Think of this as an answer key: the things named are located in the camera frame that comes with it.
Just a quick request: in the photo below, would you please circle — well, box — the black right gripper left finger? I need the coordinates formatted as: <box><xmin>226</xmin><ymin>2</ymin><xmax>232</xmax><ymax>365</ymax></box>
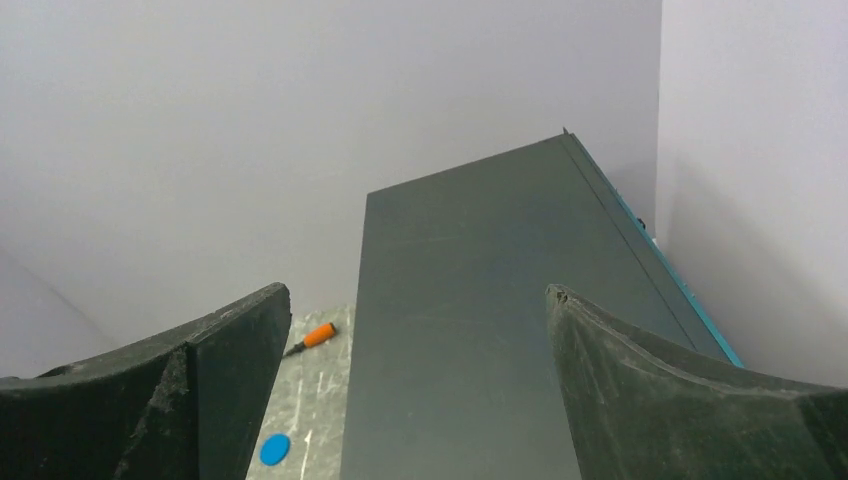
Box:
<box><xmin>1</xmin><ymin>283</ymin><xmax>292</xmax><ymax>479</ymax></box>

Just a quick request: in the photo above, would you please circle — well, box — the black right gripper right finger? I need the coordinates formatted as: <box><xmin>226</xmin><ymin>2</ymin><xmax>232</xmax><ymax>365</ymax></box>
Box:
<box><xmin>546</xmin><ymin>284</ymin><xmax>847</xmax><ymax>479</ymax></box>

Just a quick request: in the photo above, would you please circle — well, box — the blue poker chip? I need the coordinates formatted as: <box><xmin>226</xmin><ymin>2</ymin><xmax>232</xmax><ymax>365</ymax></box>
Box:
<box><xmin>259</xmin><ymin>433</ymin><xmax>291</xmax><ymax>466</ymax></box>

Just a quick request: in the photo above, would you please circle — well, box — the dark grey rack unit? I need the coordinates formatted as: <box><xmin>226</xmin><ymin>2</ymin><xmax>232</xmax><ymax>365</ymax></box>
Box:
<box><xmin>340</xmin><ymin>132</ymin><xmax>738</xmax><ymax>479</ymax></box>

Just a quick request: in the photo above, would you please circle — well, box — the orange handled screwdriver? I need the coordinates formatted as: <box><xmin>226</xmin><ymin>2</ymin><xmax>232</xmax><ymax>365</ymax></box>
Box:
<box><xmin>283</xmin><ymin>322</ymin><xmax>337</xmax><ymax>358</ymax></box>

